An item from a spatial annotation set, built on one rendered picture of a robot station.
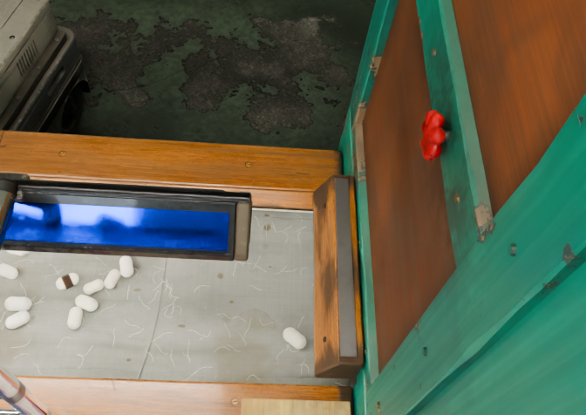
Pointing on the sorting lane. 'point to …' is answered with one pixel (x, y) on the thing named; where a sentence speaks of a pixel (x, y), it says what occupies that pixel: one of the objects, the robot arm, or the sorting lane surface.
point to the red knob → (433, 135)
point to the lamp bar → (130, 221)
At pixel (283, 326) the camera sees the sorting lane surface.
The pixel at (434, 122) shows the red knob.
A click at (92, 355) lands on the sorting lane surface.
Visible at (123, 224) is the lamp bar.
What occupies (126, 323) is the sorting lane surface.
